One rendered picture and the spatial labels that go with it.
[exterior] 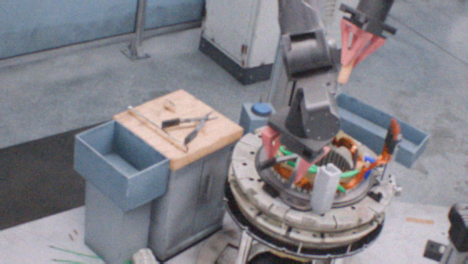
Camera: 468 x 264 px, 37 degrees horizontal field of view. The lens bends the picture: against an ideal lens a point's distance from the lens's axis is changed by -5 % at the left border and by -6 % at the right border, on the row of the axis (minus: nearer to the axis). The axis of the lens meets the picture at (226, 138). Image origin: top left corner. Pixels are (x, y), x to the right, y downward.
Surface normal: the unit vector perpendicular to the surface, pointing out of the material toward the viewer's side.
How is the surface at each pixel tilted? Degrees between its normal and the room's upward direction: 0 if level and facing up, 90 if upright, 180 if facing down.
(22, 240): 0
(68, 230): 0
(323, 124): 94
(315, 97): 25
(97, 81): 0
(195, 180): 90
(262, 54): 90
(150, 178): 90
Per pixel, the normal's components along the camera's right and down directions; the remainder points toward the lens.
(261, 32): 0.58, 0.53
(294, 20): -0.10, 0.29
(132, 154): -0.68, 0.33
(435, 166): 0.15, -0.82
